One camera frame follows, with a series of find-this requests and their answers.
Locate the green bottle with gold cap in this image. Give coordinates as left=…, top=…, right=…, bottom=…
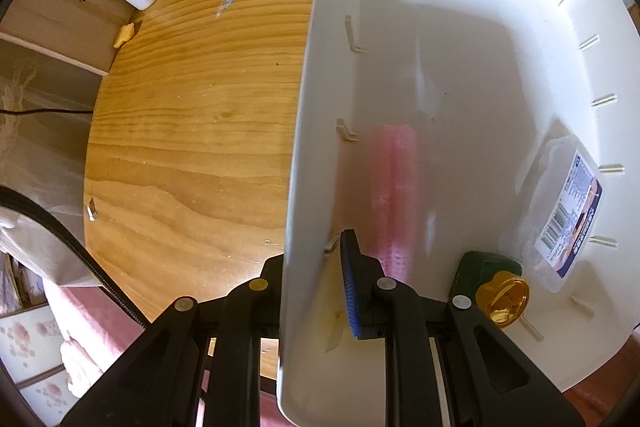
left=447, top=251, right=531, bottom=329

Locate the black braided cable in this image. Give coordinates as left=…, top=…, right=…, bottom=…
left=0, top=186, right=151, bottom=330

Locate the pink fleece garment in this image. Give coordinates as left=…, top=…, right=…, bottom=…
left=45, top=279, right=161, bottom=408

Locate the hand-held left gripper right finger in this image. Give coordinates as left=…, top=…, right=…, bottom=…
left=339, top=229, right=586, bottom=427

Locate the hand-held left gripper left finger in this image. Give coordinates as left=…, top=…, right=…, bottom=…
left=60, top=254, right=288, bottom=427

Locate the wooden shelf unit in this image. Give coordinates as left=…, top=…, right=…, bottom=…
left=0, top=0, right=143, bottom=75

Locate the white plastic storage bin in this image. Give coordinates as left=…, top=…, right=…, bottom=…
left=274, top=0, right=640, bottom=420

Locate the clear labelled plastic box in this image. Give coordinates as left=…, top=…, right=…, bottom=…
left=500, top=134, right=603, bottom=293

